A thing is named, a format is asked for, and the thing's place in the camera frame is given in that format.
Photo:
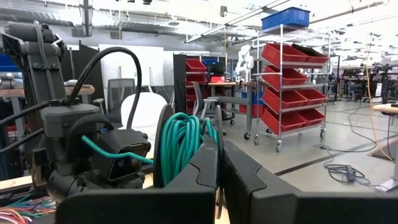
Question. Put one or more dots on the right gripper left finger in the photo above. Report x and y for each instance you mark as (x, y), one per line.
(140, 208)

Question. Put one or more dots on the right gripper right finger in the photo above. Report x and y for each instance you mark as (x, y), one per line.
(280, 208)

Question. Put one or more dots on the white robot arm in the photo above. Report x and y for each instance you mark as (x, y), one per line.
(244, 62)

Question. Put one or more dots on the black workstation robot arm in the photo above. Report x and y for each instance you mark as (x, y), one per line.
(382, 77)

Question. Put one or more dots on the wooden side table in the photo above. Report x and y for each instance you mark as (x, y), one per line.
(77, 90)

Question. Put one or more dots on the dark mesh office chair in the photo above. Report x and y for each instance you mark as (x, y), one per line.
(121, 93)

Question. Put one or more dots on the black curtain panel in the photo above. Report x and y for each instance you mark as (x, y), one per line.
(87, 62)

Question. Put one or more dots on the red plastic shelf bin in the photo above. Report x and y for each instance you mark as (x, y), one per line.
(280, 77)
(280, 121)
(280, 53)
(289, 98)

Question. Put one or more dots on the white partition panel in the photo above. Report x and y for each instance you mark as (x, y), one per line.
(140, 62)

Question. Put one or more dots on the grey desk leg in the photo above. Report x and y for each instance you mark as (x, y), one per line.
(391, 183)

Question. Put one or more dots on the metal shelf rack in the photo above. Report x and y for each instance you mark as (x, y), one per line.
(280, 93)

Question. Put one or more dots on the wooden desk with grey legs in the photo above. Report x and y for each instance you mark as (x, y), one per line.
(230, 99)

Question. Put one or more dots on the grey office chair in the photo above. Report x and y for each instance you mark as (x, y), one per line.
(202, 102)

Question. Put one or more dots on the distant red bin rack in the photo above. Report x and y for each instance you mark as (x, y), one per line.
(194, 65)

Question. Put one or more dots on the small red desk box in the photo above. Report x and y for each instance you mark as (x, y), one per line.
(217, 79)

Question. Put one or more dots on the wooden workstation table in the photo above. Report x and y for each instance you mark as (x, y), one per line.
(385, 108)

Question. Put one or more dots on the blue plastic bin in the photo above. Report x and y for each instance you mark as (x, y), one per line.
(286, 18)

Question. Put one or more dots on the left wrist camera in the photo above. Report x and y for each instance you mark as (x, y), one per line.
(124, 155)

